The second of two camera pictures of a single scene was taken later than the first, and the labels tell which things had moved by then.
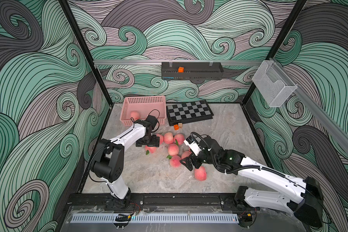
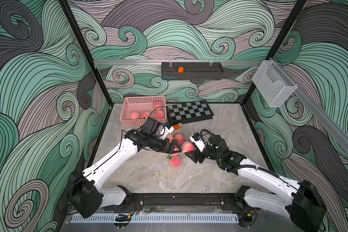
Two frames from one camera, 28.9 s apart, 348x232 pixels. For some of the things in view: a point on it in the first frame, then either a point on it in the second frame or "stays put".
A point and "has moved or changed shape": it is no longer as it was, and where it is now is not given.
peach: [173, 149] stays put
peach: [152, 150] has moved or changed shape
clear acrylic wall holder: [274, 86] stays put
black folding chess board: [190, 112] stays put
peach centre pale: [168, 137] stays put
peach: [200, 174] has moved or changed shape
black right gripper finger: [188, 164] → [193, 155]
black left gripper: [154, 142] → [165, 142]
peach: [185, 154] → [157, 104]
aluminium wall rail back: [106, 62] stays put
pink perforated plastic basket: [145, 106] stays put
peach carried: [135, 114] stays put
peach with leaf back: [161, 138] has moved or changed shape
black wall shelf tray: [192, 71] stays put
